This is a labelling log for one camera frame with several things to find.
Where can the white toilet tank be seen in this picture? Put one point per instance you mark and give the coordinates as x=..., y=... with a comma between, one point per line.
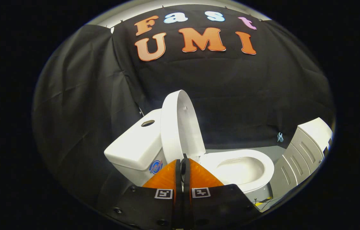
x=135, y=143

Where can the grey cabinet with white top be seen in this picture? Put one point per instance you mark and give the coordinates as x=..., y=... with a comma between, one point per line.
x=298, y=156

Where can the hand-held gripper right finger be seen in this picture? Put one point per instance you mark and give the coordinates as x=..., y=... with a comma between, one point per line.
x=218, y=207

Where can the black backdrop cloth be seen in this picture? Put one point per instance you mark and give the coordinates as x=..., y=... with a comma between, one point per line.
x=231, y=95

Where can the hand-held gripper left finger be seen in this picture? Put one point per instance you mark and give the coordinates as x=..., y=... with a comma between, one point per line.
x=154, y=207

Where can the white toilet bowl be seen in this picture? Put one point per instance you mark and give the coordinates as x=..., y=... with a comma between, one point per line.
x=263, y=179

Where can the small blue clip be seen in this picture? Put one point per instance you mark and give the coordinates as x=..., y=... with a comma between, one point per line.
x=280, y=137

